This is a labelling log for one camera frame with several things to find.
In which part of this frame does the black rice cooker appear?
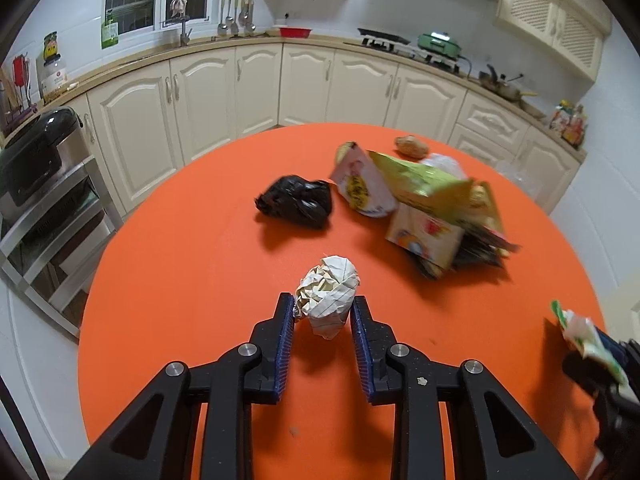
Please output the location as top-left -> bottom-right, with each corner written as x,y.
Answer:
1,106 -> 90,222

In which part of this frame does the metal shelf rack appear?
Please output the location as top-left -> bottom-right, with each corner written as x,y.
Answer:
1,155 -> 122,338

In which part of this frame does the sink faucet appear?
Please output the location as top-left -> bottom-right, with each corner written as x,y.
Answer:
164,0 -> 191,47

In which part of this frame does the green dish soap bottle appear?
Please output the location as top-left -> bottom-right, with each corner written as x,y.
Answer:
101,10 -> 119,49

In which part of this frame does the black plastic bag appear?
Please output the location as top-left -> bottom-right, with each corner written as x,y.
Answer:
254,176 -> 333,230

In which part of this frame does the green snack bag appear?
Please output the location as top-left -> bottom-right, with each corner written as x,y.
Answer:
368,151 -> 504,234

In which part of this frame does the rice bag on floor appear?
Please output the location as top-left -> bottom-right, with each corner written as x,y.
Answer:
495,160 -> 541,202

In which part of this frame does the white yellow snack bag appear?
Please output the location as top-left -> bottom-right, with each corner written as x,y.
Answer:
330,142 -> 397,218

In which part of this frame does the clear plastic wrap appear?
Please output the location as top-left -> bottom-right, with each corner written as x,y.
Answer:
421,153 -> 468,180

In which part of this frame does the hanging utensil rack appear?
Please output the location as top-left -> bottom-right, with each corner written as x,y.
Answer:
217,0 -> 257,38

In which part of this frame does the wok with lid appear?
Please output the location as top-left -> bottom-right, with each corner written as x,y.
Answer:
478,64 -> 537,103

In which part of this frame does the green electric pot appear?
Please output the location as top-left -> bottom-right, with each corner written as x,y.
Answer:
416,32 -> 461,61

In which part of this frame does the ginger root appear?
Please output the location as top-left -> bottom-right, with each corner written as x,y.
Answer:
394,134 -> 428,160

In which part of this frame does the black gas stove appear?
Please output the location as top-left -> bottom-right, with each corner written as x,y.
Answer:
358,27 -> 461,76

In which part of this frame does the green white wrapper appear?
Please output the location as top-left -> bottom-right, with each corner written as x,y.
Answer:
550,300 -> 639,404

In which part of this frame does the white paper ball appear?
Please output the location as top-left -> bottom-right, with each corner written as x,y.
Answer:
293,256 -> 360,340

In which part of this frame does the red basin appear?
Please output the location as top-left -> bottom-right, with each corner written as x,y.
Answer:
279,26 -> 311,39

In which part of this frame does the small colourful carton box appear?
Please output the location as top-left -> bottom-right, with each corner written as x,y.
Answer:
385,203 -> 464,278

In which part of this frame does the black snack wrapper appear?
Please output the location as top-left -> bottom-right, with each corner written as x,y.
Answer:
452,231 -> 521,269

